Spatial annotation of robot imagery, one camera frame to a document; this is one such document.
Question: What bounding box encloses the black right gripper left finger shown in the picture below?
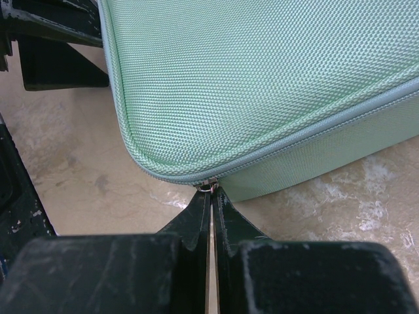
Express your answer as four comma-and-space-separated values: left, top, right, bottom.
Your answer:
1, 192, 211, 313

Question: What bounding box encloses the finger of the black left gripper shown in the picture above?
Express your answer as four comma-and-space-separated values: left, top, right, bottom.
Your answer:
18, 36, 109, 91
1, 0, 102, 47

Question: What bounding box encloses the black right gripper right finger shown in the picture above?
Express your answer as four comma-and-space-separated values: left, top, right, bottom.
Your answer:
211, 188, 418, 313

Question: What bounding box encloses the mint green medicine case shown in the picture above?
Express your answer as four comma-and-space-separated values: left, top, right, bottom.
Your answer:
98, 1, 418, 201

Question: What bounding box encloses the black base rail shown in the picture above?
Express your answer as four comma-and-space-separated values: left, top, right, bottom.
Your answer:
1, 120, 56, 282

